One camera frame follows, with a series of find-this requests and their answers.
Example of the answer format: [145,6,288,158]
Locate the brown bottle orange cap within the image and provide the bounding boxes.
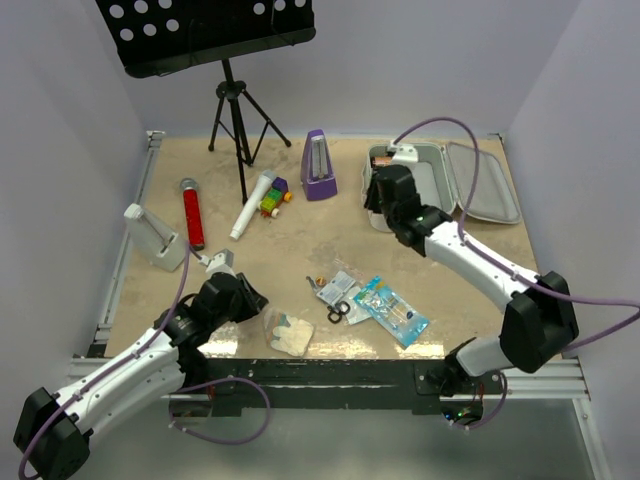
[371,156,392,168]

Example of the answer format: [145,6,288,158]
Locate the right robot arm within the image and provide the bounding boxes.
[365,165,579,396]

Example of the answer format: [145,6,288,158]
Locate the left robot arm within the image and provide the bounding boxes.
[13,273,269,479]

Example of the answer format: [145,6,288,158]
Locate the grey open medicine case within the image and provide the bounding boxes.
[360,141,523,233]

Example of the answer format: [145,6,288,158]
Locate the bag of white gloves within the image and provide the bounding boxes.
[263,308,315,358]

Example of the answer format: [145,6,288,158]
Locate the purple metronome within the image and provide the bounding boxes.
[300,129,338,201]

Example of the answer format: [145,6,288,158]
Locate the red toy microphone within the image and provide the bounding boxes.
[180,178,205,251]

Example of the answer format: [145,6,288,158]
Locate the clear bag with wipes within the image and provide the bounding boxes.
[307,259,371,325]

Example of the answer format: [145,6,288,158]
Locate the white sachet in bag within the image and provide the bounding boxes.
[316,271,356,306]

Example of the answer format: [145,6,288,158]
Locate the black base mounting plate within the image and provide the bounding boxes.
[189,358,501,415]

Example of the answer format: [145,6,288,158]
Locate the colourful toy block train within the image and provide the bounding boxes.
[259,177,293,218]

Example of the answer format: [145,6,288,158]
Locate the white toy microphone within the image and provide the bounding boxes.
[230,170,277,240]

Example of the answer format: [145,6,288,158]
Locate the blue plaster packet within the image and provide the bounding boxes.
[354,276,429,349]

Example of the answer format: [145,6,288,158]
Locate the black music stand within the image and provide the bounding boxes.
[96,0,316,202]

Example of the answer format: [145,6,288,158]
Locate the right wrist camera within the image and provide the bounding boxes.
[386,142,419,166]

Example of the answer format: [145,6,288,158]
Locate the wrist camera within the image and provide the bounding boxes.
[386,142,419,166]
[198,249,235,276]

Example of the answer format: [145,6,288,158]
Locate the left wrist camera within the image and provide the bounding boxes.
[198,249,235,276]

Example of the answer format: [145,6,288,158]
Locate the black handled scissors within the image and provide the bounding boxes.
[306,276,351,324]

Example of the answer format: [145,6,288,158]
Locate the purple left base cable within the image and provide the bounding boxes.
[168,373,273,444]

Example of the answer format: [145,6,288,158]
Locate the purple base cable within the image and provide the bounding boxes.
[449,369,507,431]
[168,373,273,444]

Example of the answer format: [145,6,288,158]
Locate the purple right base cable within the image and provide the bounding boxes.
[449,369,507,431]

